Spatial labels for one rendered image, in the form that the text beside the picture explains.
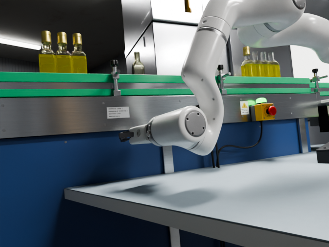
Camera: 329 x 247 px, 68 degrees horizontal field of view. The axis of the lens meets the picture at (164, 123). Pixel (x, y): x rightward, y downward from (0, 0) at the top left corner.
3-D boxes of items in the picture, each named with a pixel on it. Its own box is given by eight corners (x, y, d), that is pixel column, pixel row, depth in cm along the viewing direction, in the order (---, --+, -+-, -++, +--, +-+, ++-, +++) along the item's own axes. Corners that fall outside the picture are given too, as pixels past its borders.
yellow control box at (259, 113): (263, 121, 112) (261, 105, 113) (276, 119, 105) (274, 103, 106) (251, 122, 110) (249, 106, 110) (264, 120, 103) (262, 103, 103)
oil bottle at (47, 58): (58, 105, 97) (54, 36, 99) (58, 103, 92) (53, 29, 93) (42, 105, 95) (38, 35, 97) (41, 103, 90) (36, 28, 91)
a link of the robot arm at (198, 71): (227, 64, 76) (196, 157, 68) (188, 35, 69) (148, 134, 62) (250, 57, 68) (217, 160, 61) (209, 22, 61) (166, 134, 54)
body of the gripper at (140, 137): (145, 145, 64) (128, 148, 74) (176, 143, 70) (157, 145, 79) (142, 117, 65) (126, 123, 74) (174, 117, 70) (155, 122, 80)
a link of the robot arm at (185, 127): (183, 124, 69) (156, 109, 65) (216, 116, 58) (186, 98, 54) (175, 151, 66) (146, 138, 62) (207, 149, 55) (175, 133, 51)
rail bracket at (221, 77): (224, 95, 108) (222, 65, 108) (235, 92, 101) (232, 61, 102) (217, 96, 106) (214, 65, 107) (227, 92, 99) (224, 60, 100)
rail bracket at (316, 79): (301, 95, 139) (298, 74, 140) (331, 89, 124) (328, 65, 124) (297, 96, 138) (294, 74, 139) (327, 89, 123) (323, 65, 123)
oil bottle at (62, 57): (73, 104, 99) (69, 37, 101) (74, 102, 94) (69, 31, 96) (58, 105, 97) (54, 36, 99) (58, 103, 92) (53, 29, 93)
